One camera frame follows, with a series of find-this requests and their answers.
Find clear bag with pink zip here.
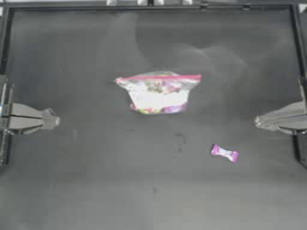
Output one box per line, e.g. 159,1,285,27
113,70,203,115

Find purple candy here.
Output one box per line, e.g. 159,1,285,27
209,143,240,164

